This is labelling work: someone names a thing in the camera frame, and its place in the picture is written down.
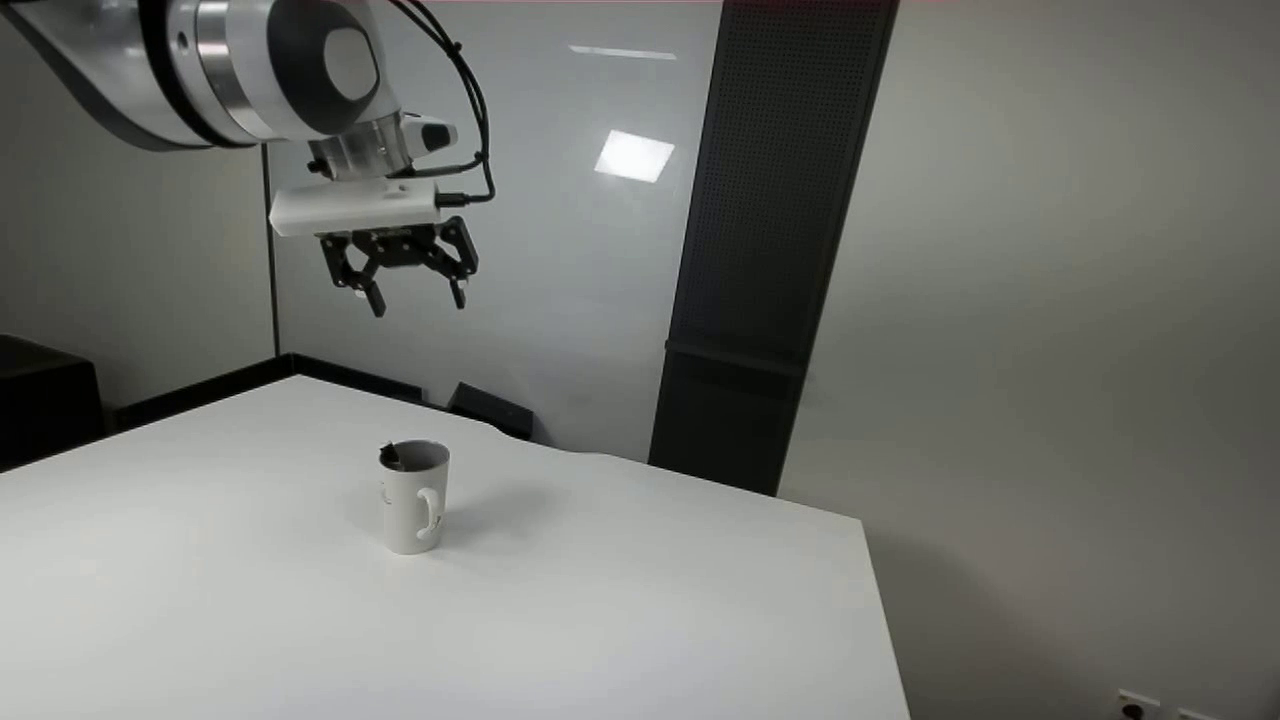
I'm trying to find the black camera cable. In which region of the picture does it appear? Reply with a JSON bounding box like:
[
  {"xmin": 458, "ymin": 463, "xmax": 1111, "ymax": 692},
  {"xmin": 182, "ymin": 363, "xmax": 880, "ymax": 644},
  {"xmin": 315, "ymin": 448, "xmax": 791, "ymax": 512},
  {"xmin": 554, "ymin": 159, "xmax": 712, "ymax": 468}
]
[{"xmin": 384, "ymin": 0, "xmax": 501, "ymax": 213}]

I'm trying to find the dark wall pillar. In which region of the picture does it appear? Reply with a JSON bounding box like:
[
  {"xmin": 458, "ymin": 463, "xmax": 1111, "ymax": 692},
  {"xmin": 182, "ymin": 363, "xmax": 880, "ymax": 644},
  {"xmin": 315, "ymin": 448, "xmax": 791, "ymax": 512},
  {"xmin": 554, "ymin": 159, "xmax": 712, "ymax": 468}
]
[{"xmin": 648, "ymin": 0, "xmax": 903, "ymax": 502}]

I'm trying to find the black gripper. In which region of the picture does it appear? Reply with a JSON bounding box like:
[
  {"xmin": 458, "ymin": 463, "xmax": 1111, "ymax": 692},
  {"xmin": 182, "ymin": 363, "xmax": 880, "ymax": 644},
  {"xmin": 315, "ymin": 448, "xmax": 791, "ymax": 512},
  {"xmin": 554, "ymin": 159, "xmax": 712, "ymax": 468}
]
[{"xmin": 315, "ymin": 215, "xmax": 478, "ymax": 323}]

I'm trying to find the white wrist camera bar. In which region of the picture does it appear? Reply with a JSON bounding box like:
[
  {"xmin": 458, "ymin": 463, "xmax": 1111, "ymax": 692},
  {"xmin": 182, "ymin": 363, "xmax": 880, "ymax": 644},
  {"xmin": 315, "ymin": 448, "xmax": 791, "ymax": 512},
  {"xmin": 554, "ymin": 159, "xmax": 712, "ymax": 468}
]
[{"xmin": 262, "ymin": 182, "xmax": 446, "ymax": 245}]

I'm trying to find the white ceramic mug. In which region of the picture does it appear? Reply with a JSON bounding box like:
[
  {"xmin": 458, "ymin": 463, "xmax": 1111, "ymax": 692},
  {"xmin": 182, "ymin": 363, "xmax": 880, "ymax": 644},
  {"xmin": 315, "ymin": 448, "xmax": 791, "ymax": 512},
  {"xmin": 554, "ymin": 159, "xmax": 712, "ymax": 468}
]
[{"xmin": 375, "ymin": 435, "xmax": 456, "ymax": 561}]

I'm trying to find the small black box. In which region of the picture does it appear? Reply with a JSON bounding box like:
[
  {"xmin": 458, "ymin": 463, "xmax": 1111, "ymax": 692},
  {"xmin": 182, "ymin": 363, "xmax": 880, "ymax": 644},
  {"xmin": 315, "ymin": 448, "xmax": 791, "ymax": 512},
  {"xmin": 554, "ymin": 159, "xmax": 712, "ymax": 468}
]
[{"xmin": 444, "ymin": 381, "xmax": 538, "ymax": 448}]

